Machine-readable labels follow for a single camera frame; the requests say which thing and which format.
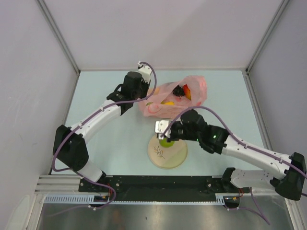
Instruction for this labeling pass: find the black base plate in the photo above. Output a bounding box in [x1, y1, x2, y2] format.
[78, 174, 250, 208]

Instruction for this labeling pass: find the round cream plate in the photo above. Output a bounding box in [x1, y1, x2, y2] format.
[147, 136, 188, 169]

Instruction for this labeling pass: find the yellow fake mango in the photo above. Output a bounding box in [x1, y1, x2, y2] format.
[161, 101, 175, 105]

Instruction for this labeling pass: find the purple cable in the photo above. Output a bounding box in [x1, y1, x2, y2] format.
[160, 106, 307, 225]
[50, 61, 158, 218]

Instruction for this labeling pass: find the green fake pear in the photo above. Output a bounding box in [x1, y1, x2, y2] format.
[159, 139, 175, 148]

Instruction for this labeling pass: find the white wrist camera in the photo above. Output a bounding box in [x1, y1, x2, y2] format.
[154, 120, 171, 140]
[137, 62, 152, 84]

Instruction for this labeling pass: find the pink plastic bag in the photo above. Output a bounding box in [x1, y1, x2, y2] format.
[138, 75, 207, 118]

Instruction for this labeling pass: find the white slotted cable duct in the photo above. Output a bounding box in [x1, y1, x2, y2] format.
[44, 194, 225, 205]

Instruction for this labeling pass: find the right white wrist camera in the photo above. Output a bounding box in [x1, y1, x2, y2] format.
[154, 120, 171, 140]

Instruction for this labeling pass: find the dark fake grape bunch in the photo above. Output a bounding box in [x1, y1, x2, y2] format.
[172, 85, 185, 97]

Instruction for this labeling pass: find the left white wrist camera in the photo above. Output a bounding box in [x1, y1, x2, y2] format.
[137, 62, 152, 84]

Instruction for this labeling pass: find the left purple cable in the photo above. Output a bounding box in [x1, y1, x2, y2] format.
[50, 61, 158, 218]

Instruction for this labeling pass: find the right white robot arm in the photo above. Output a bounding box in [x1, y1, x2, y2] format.
[155, 107, 307, 201]

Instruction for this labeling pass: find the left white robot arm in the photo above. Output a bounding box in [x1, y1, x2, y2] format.
[53, 65, 153, 192]

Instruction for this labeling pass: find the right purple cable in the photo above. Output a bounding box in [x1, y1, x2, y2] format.
[160, 106, 307, 225]

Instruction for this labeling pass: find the red orange fake fruit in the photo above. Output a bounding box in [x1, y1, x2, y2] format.
[182, 84, 191, 100]

